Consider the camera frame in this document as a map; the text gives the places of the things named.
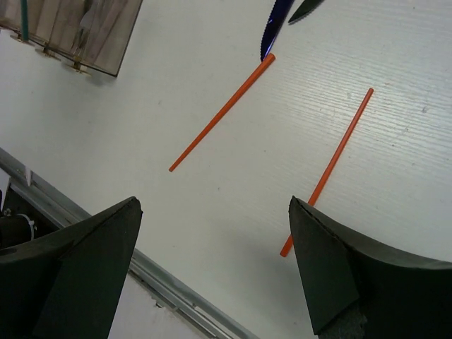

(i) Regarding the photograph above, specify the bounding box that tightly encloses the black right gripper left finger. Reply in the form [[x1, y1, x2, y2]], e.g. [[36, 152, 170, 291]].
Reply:
[[1, 197, 142, 338]]

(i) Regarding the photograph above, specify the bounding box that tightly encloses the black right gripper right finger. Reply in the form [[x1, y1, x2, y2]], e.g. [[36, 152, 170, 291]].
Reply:
[[289, 198, 451, 338]]

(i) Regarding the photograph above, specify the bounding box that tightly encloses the silver fork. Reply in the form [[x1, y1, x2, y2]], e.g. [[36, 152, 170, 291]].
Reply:
[[71, 1, 97, 59]]

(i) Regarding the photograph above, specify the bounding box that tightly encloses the black knife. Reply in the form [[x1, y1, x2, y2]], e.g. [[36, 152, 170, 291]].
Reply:
[[288, 0, 323, 24]]

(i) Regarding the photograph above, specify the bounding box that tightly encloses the blue knife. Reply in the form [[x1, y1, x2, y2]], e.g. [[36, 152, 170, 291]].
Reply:
[[260, 0, 294, 61]]

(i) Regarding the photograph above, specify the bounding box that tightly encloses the orange chopstick right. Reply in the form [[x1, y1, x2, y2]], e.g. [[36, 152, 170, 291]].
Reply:
[[279, 88, 374, 258]]

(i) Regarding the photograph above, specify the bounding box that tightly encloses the orange chopstick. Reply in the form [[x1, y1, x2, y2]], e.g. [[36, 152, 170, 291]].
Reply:
[[169, 53, 276, 172], [279, 88, 374, 258]]

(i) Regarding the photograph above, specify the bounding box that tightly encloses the orange chopstick left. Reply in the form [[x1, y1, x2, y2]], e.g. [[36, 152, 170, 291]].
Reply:
[[169, 53, 276, 172]]

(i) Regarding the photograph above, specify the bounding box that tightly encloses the clear container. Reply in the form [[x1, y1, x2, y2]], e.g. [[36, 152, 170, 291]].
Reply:
[[36, 1, 84, 61], [70, 0, 144, 78], [11, 1, 60, 44]]

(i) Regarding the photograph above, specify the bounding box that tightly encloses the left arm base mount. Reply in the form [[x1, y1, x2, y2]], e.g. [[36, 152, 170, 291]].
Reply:
[[1, 189, 58, 249]]

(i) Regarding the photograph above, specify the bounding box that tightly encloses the aluminium table frame rail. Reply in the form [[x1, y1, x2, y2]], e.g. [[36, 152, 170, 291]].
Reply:
[[1, 150, 255, 338]]

